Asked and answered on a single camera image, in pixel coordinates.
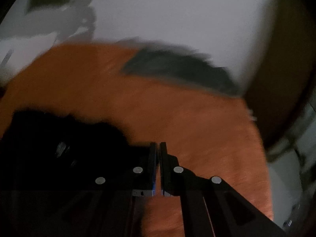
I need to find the dark wooden furniture panel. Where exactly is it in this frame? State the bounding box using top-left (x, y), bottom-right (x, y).
top-left (244, 0), bottom-right (315, 150)

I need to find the orange fleece blanket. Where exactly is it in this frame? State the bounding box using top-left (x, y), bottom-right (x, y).
top-left (1, 44), bottom-right (271, 236)

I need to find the dark grey folded cloth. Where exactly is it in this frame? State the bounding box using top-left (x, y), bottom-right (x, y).
top-left (122, 48), bottom-right (239, 97)

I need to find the black jacket with white lettering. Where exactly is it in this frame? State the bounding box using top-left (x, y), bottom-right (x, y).
top-left (1, 108), bottom-right (130, 179)

